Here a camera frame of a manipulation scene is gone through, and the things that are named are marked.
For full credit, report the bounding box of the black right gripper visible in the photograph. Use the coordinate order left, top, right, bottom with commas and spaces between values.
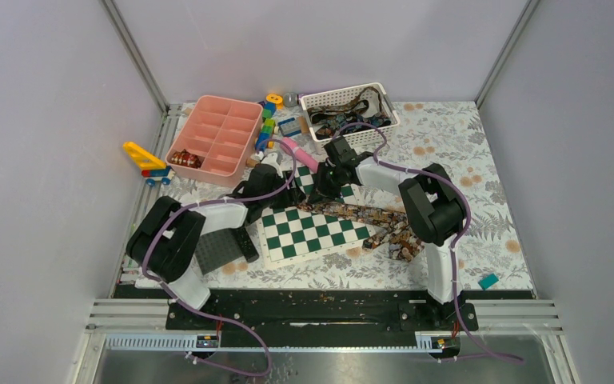
308, 162, 345, 206

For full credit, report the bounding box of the white perforated plastic basket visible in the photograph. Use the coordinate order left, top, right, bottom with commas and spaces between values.
300, 82, 401, 154

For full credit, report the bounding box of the pink divided organizer tray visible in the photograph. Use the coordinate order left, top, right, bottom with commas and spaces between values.
165, 95, 262, 187

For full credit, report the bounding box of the brown floral patterned tie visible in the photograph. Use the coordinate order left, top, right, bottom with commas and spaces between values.
297, 201, 425, 262

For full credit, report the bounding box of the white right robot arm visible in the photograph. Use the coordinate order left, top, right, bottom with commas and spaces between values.
308, 137, 470, 330

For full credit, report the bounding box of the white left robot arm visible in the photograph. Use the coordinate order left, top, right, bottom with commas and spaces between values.
126, 153, 297, 329

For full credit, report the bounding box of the wooden arch block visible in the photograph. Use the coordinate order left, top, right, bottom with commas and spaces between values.
245, 154, 263, 168

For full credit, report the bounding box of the blue patterned tie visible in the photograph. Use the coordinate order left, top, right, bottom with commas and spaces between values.
315, 113, 392, 139

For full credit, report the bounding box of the wooden rectangular block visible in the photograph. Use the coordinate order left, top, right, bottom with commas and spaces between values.
297, 116, 309, 135

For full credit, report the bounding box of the blue grey lego brick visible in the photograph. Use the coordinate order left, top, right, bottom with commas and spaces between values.
278, 118, 302, 137

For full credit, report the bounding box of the green white chessboard mat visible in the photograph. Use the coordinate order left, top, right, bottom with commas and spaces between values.
253, 164, 377, 270

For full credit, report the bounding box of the colourful lego block vehicle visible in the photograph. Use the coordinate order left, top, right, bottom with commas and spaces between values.
254, 94, 283, 151

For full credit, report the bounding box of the rolled red patterned tie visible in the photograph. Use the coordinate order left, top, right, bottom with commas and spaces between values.
169, 150, 202, 169

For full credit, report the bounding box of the grey lego baseplate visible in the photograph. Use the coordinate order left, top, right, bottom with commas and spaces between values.
194, 229, 243, 275

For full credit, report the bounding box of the purple glitter microphone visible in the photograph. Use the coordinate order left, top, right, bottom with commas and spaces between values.
282, 92, 299, 108

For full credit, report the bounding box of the yellow toy crane car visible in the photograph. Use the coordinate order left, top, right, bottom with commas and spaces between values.
122, 142, 175, 187

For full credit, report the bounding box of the small teal block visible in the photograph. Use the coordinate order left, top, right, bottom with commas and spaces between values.
478, 274, 499, 290

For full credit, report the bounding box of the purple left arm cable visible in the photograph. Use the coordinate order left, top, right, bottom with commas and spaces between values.
142, 138, 298, 378

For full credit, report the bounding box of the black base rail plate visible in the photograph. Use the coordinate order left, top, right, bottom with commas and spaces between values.
165, 289, 532, 348

